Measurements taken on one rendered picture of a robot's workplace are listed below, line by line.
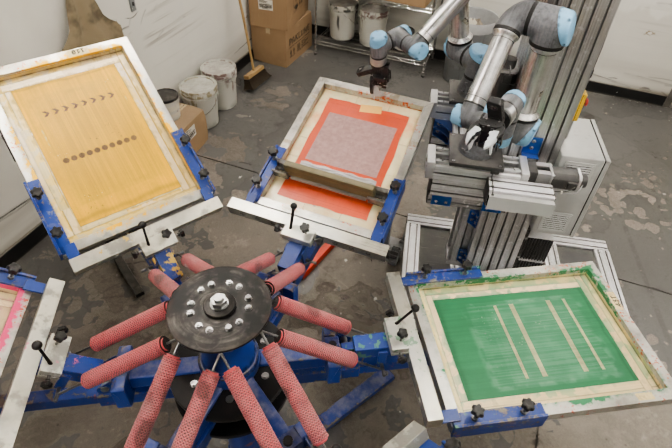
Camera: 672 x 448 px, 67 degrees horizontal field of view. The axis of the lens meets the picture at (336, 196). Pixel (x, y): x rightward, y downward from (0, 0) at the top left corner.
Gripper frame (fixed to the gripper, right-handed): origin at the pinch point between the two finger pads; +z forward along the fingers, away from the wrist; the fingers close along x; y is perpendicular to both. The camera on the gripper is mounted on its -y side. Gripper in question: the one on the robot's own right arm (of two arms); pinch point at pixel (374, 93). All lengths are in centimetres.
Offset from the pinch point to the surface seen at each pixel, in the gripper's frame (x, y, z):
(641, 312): -1, 172, 132
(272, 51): 183, -175, 167
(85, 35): 12, -196, 20
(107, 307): -121, -124, 97
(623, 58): 277, 154, 169
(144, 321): -144, -22, -35
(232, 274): -122, -3, -39
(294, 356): -132, 19, -12
